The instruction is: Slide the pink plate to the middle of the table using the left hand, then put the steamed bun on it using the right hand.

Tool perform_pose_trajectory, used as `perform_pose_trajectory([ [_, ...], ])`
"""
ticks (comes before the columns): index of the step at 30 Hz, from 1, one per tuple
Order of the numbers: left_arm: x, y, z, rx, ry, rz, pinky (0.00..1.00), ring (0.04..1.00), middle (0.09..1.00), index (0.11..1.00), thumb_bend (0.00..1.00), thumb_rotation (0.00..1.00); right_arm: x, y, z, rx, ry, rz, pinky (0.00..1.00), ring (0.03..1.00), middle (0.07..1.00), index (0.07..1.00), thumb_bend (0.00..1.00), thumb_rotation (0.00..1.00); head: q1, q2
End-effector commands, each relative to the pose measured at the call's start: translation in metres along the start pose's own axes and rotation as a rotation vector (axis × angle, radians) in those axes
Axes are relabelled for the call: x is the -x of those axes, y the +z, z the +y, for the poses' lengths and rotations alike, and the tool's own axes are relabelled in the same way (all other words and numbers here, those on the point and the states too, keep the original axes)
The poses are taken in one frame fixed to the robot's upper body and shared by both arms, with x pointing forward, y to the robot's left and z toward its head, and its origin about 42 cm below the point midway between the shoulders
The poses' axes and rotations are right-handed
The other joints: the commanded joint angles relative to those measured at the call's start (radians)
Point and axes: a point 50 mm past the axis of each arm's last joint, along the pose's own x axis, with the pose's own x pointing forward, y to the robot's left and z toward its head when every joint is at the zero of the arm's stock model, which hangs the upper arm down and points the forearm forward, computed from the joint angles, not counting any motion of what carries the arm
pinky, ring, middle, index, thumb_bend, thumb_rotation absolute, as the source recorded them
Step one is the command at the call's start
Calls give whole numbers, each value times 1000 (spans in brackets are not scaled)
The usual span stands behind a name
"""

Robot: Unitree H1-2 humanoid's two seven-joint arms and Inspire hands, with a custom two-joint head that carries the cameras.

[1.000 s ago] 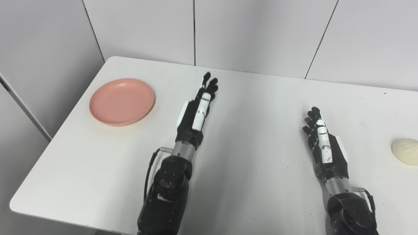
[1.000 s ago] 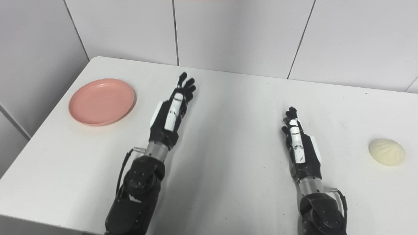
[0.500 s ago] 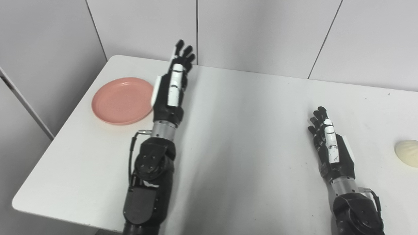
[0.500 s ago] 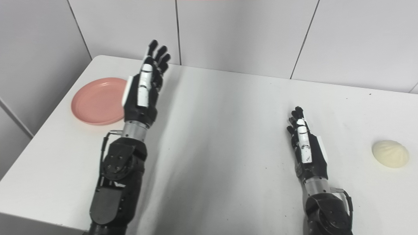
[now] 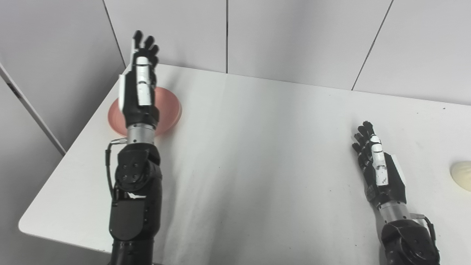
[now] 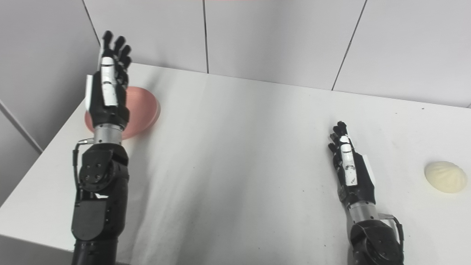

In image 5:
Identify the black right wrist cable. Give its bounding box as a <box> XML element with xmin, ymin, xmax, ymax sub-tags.
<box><xmin>410</xmin><ymin>213</ymin><xmax>437</xmax><ymax>244</ymax></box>

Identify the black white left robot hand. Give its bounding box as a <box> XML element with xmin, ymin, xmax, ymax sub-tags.
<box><xmin>118</xmin><ymin>30</ymin><xmax>161</xmax><ymax>130</ymax></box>

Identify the pale steamed bun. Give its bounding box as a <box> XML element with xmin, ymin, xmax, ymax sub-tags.
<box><xmin>450</xmin><ymin>161</ymin><xmax>471</xmax><ymax>192</ymax></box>

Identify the pink round plate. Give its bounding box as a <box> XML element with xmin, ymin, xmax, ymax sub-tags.
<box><xmin>107</xmin><ymin>87</ymin><xmax>183</xmax><ymax>137</ymax></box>

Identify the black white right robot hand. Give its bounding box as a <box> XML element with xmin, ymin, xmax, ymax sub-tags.
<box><xmin>352</xmin><ymin>121</ymin><xmax>408</xmax><ymax>211</ymax></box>

